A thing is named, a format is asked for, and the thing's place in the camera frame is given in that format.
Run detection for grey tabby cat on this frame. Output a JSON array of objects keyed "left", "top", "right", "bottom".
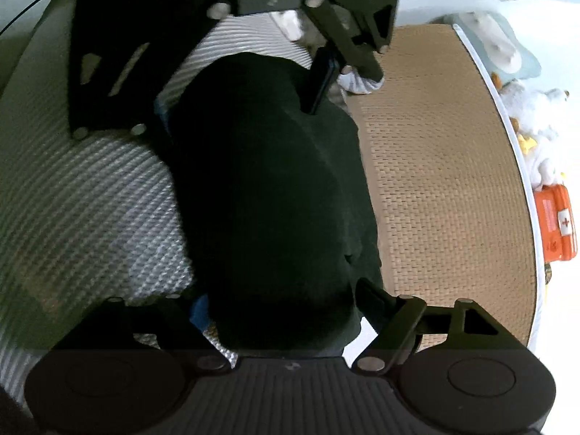
[{"left": 270, "top": 10, "right": 358, "bottom": 114}]

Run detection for orange first aid box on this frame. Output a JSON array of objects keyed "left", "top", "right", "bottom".
[{"left": 534, "top": 185, "right": 578, "bottom": 263}]

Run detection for woven tan upright mattress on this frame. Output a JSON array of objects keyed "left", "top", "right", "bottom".
[{"left": 348, "top": 24, "right": 544, "bottom": 345}]

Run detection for black grey folded garment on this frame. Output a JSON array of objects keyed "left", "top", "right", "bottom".
[{"left": 337, "top": 70, "right": 384, "bottom": 95}]

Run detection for teal cloud-shaped pillow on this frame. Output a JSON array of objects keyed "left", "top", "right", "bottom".
[{"left": 442, "top": 11, "right": 542, "bottom": 83}]

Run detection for black printed sweatshirt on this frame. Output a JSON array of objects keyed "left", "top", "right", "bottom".
[{"left": 166, "top": 52, "right": 382, "bottom": 356}]

